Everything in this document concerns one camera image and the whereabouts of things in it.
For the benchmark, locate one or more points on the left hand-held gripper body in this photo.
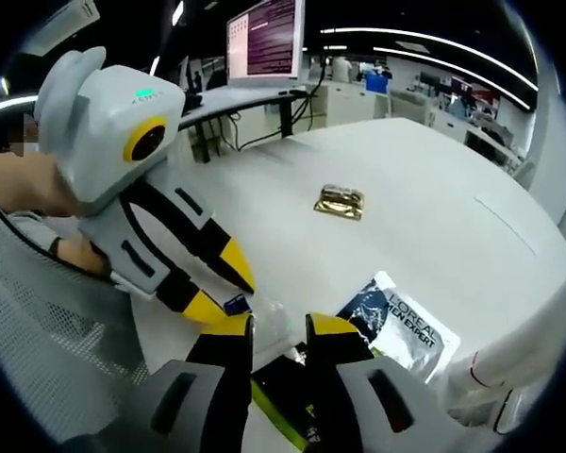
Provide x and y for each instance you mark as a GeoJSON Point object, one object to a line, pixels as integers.
{"type": "Point", "coordinates": [108, 118]}

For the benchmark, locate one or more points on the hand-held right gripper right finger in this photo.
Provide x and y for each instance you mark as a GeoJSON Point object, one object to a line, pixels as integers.
{"type": "Point", "coordinates": [339, 401]}

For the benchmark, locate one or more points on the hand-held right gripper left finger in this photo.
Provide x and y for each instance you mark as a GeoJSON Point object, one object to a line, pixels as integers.
{"type": "Point", "coordinates": [217, 401]}

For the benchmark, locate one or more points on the green silver skincare mask sachet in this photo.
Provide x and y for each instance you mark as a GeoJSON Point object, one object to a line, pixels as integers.
{"type": "Point", "coordinates": [405, 330]}

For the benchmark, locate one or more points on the small clear skincare sample packet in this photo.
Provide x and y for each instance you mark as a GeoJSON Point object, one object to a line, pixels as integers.
{"type": "Point", "coordinates": [238, 304]}

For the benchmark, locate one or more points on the gold skincare sachet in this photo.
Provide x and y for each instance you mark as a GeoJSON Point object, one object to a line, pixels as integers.
{"type": "Point", "coordinates": [339, 203]}

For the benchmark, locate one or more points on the white skincare tube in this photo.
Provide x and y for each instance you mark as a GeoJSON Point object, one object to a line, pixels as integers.
{"type": "Point", "coordinates": [528, 349]}

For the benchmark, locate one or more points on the person's left hand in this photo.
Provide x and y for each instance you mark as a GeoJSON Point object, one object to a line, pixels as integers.
{"type": "Point", "coordinates": [78, 252]}

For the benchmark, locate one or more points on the ceiling air conditioner vent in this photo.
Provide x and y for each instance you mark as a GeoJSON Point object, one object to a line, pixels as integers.
{"type": "Point", "coordinates": [61, 23]}

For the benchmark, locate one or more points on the white desk with black legs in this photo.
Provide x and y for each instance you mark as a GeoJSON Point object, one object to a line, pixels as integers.
{"type": "Point", "coordinates": [236, 101]}

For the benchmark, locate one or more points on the white framed computer monitor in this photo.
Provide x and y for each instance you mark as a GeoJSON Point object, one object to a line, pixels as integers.
{"type": "Point", "coordinates": [269, 42]}

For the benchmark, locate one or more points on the blue box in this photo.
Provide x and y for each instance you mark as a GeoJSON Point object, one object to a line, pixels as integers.
{"type": "Point", "coordinates": [377, 85]}

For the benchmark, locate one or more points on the ceiling light strip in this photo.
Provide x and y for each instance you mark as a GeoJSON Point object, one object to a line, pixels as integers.
{"type": "Point", "coordinates": [405, 34]}
{"type": "Point", "coordinates": [429, 57]}

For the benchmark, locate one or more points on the row of white office desks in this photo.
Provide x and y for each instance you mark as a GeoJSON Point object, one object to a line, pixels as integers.
{"type": "Point", "coordinates": [481, 141]}

